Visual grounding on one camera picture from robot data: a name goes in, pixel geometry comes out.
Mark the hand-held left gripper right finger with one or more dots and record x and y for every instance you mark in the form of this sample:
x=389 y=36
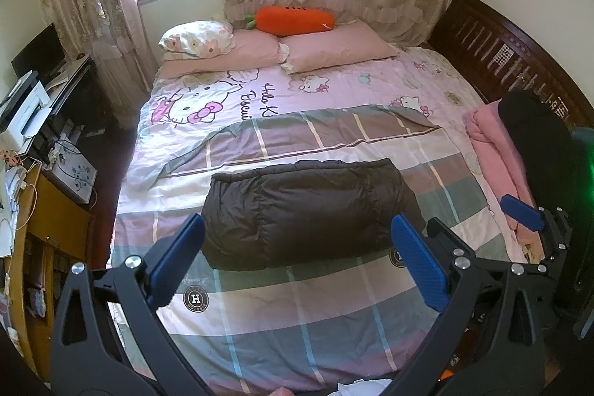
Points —
x=420 y=264

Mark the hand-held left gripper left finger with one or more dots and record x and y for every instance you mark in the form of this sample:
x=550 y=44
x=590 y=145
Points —
x=178 y=259

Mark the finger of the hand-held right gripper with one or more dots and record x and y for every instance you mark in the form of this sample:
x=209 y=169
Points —
x=522 y=212
x=441 y=233

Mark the dark grey puffer jacket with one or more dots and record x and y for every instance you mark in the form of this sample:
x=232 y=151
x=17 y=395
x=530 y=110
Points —
x=306 y=210

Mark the pink folded comforter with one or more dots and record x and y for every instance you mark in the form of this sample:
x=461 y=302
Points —
x=492 y=145

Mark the black cloth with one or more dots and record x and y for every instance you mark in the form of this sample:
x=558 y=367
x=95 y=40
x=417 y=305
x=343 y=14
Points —
x=533 y=131

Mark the wooden desk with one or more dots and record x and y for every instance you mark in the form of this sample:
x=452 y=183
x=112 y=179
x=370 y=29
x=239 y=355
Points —
x=55 y=210

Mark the plaid blanket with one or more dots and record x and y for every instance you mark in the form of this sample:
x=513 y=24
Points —
x=297 y=321

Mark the white floral print box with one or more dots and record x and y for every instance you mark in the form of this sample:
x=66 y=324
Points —
x=74 y=171

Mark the white cloth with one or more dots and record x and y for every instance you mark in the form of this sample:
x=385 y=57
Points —
x=362 y=389

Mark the cartoon cat bed sheet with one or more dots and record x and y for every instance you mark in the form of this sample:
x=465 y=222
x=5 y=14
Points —
x=222 y=99

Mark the dark wooden headboard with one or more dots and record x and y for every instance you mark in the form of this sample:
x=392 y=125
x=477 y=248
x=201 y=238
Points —
x=492 y=48

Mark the black glass stand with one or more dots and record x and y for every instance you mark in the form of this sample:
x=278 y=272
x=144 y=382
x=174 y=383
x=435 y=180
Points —
x=76 y=90

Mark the pink pillow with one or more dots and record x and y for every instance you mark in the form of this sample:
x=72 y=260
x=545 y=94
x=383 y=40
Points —
x=334 y=45
x=232 y=55

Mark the white printer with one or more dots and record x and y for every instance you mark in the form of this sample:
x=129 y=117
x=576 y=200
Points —
x=25 y=108

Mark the floral pillow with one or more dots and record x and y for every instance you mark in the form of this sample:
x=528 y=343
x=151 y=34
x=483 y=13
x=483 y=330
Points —
x=195 y=36

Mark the black monitor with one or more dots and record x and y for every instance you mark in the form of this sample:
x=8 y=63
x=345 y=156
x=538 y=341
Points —
x=39 y=50

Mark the orange carrot plush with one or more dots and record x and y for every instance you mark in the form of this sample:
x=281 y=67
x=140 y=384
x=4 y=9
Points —
x=290 y=20

